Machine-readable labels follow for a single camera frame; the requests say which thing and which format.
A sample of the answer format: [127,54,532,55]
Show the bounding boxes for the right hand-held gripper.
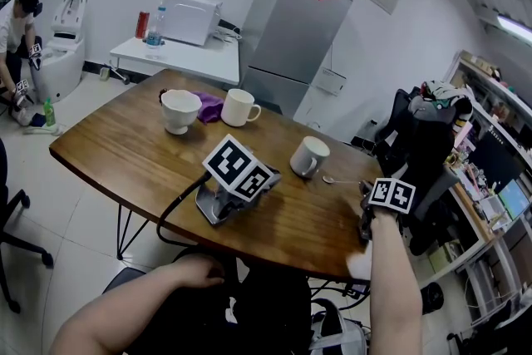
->
[357,177,417,241]

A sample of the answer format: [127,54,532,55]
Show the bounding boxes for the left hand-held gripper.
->
[195,133,283,227]

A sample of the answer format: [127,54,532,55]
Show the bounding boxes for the silver spoon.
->
[322,175,361,185]

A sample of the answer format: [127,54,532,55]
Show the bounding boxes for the white mug container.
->
[289,136,332,179]

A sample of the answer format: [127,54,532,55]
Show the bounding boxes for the person's right forearm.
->
[367,210,424,355]

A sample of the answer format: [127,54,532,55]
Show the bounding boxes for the person's left forearm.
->
[48,261,196,355]

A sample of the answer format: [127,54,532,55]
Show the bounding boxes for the person's left hand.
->
[172,254,227,289]

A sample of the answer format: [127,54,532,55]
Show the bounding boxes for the black office chair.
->
[372,86,461,257]

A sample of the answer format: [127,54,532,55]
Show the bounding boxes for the tall white mug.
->
[220,88,262,127]

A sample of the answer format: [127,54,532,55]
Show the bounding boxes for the purple cloth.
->
[192,91,226,126]

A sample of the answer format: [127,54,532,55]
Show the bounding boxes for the white tissue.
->
[346,246,374,280]

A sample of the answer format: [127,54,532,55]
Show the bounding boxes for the white footed cup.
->
[160,89,204,136]

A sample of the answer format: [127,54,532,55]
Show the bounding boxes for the grey plush toy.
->
[407,80,475,134]

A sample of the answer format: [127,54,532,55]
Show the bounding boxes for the white office desk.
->
[415,49,532,325]

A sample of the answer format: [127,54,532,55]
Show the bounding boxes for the black metal table legs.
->
[115,203,150,262]

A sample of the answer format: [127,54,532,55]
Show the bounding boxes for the white side table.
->
[109,31,242,86]

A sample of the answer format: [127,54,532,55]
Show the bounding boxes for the person's black clothing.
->
[101,247,313,355]

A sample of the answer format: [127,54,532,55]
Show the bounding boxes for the black computer monitor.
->
[467,128,531,200]

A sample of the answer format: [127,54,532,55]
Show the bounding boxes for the white and grey bag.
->
[309,297,369,355]

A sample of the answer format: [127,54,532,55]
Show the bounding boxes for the silver refrigerator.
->
[239,0,358,122]

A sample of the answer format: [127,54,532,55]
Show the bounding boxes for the small lit screen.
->
[497,178,532,221]

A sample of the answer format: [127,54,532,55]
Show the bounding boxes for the white microwave oven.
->
[160,0,224,47]

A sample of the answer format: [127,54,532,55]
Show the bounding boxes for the clear water bottle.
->
[145,2,167,50]

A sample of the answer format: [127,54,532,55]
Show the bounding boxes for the red drink can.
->
[135,11,150,40]

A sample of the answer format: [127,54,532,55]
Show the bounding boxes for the green bottle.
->
[42,96,57,127]

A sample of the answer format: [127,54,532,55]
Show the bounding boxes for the white toilet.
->
[31,0,90,104]

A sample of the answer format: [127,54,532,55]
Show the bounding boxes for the ceiling tube light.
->
[496,12,532,46]

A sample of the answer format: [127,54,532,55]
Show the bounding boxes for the black swivel chair base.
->
[0,189,55,315]

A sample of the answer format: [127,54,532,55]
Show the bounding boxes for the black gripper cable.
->
[155,172,214,249]

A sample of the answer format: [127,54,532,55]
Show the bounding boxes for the white wall box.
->
[318,67,348,96]

